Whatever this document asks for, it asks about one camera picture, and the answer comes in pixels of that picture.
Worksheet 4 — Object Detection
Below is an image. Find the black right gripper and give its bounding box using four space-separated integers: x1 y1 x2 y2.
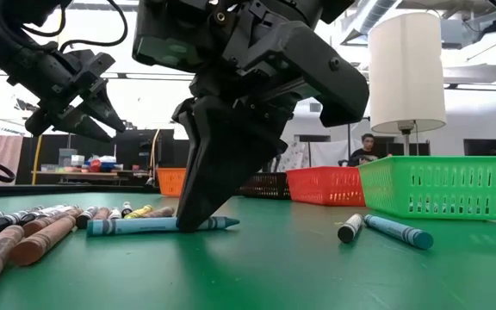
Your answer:
132 0 369 233

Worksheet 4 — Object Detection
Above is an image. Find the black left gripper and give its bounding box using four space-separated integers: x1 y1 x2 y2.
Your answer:
6 49 127 143

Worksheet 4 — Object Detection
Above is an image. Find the blue crayon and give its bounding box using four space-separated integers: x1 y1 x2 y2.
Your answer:
363 214 434 251
86 215 240 237

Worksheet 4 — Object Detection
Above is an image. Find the grey storage box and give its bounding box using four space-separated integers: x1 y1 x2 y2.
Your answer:
58 148 79 167

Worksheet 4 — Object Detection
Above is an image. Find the black plastic basket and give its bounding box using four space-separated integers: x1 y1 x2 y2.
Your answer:
239 171 292 200

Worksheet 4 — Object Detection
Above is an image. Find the red blue supplies pile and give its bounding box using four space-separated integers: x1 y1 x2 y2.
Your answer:
82 154 124 173

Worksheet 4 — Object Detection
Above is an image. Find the orange plastic basket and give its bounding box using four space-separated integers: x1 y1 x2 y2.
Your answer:
156 167 188 198

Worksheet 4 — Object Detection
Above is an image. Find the wooden workbench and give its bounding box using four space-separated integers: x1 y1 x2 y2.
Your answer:
32 170 150 186

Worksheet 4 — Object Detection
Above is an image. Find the yellow crayon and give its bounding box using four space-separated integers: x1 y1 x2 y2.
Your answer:
123 204 154 220

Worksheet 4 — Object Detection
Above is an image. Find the red plastic basket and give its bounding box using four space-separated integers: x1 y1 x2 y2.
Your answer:
285 166 366 207

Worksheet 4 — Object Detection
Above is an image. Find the white board panel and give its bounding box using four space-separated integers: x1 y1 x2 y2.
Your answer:
282 139 349 169

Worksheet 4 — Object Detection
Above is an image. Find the person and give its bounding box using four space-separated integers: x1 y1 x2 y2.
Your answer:
347 133 381 167

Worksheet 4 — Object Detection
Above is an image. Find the metal lamp pole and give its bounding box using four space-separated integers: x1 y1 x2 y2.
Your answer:
396 120 417 157

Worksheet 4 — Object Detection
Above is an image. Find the white lamp shade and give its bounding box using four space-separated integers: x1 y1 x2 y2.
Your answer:
367 11 446 134

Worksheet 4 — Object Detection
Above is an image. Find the green plastic basket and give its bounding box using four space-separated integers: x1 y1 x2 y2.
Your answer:
357 155 496 221

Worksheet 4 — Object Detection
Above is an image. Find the black computer monitor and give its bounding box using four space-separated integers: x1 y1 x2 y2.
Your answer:
462 138 496 164

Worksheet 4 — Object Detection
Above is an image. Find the black partition wall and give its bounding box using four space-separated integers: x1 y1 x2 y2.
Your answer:
17 128 189 186

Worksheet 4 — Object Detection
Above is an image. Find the black table frame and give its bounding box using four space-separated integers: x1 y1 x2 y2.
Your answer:
0 183 496 208

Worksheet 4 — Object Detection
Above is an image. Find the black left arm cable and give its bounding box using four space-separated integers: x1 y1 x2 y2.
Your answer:
19 0 128 48

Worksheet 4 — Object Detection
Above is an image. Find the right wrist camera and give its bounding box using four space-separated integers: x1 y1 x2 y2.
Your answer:
132 0 198 73

